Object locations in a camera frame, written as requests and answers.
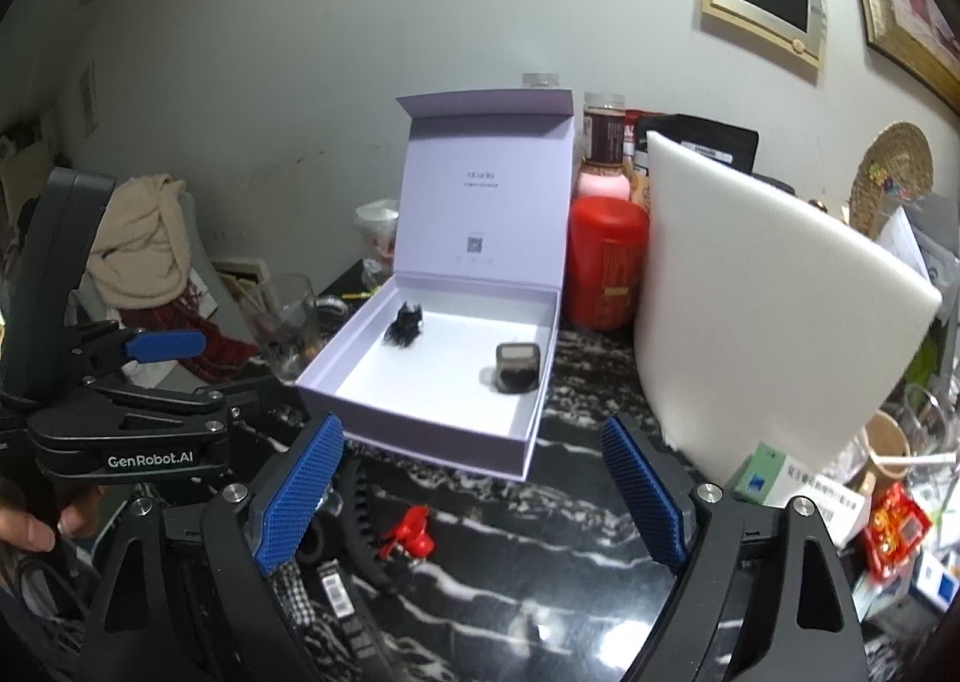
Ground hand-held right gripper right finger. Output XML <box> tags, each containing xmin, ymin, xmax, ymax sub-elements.
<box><xmin>600</xmin><ymin>416</ymin><xmax>871</xmax><ymax>682</ymax></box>

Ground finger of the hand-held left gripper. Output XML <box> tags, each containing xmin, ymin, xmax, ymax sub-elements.
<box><xmin>71</xmin><ymin>322</ymin><xmax>209</xmax><ymax>379</ymax></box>
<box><xmin>34</xmin><ymin>371</ymin><xmax>310</xmax><ymax>454</ymax></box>

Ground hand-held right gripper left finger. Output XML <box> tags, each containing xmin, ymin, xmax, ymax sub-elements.
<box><xmin>79</xmin><ymin>412</ymin><xmax>346</xmax><ymax>682</ymax></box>

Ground checkered hair band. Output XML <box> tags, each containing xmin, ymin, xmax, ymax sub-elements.
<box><xmin>272</xmin><ymin>560</ymin><xmax>321</xmax><ymax>647</ymax></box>

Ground red hair clip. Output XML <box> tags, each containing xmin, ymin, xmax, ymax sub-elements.
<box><xmin>381</xmin><ymin>505</ymin><xmax>437</xmax><ymax>564</ymax></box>

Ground lavender gift box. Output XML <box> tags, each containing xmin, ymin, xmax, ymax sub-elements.
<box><xmin>296</xmin><ymin>89</ymin><xmax>575</xmax><ymax>482</ymax></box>

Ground person's left hand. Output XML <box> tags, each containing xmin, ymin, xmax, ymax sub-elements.
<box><xmin>0</xmin><ymin>479</ymin><xmax>104</xmax><ymax>552</ymax></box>

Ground red scarf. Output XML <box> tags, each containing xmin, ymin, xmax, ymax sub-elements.
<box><xmin>118</xmin><ymin>283</ymin><xmax>260</xmax><ymax>384</ymax></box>

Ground beige garment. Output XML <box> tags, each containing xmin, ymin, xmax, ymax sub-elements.
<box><xmin>89</xmin><ymin>173</ymin><xmax>193</xmax><ymax>320</ymax></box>

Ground glass mug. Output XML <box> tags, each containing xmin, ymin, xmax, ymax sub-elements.
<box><xmin>239</xmin><ymin>272</ymin><xmax>350</xmax><ymax>384</ymax></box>

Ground green white medicine box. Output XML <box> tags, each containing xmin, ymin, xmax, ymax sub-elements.
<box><xmin>730</xmin><ymin>441</ymin><xmax>875</xmax><ymax>549</ymax></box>

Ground grey earbud case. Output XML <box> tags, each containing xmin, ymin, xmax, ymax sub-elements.
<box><xmin>483</xmin><ymin>341</ymin><xmax>543</xmax><ymax>396</ymax></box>

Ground black claw hair clip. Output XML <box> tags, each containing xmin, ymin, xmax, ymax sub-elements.
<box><xmin>383</xmin><ymin>301</ymin><xmax>427</xmax><ymax>348</ymax></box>

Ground white foam board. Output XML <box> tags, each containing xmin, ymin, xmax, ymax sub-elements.
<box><xmin>634</xmin><ymin>130</ymin><xmax>944</xmax><ymax>497</ymax></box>

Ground red canister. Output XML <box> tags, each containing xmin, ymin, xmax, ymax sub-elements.
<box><xmin>564</xmin><ymin>196</ymin><xmax>651</xmax><ymax>333</ymax></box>

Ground tan paper cup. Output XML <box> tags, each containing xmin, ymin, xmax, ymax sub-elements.
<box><xmin>858</xmin><ymin>411</ymin><xmax>913</xmax><ymax>497</ymax></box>

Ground plastic cup with lid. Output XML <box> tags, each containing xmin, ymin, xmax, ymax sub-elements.
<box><xmin>353</xmin><ymin>198</ymin><xmax>401</xmax><ymax>294</ymax></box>

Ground blue white box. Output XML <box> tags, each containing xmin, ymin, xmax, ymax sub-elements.
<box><xmin>910</xmin><ymin>545</ymin><xmax>958</xmax><ymax>612</ymax></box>

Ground pink bottle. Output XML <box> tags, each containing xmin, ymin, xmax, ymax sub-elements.
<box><xmin>574</xmin><ymin>160</ymin><xmax>635</xmax><ymax>204</ymax></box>

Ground printed snack packet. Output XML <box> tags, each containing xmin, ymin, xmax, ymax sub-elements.
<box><xmin>628</xmin><ymin>127</ymin><xmax>655</xmax><ymax>212</ymax></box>

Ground white paper sheet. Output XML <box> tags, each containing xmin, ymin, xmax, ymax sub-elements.
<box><xmin>876</xmin><ymin>205</ymin><xmax>943</xmax><ymax>295</ymax></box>

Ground brown jar white lid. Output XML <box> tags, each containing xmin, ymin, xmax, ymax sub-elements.
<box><xmin>581</xmin><ymin>91</ymin><xmax>628</xmax><ymax>166</ymax></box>

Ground black pouch bag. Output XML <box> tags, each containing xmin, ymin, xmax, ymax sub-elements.
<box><xmin>634</xmin><ymin>113</ymin><xmax>796</xmax><ymax>197</ymax></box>

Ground cream wooden frame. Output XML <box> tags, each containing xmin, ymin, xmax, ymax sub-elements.
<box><xmin>213</xmin><ymin>257</ymin><xmax>272</xmax><ymax>309</ymax></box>

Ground gold picture frame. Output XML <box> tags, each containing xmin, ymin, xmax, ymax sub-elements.
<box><xmin>830</xmin><ymin>0</ymin><xmax>960</xmax><ymax>115</ymax></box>

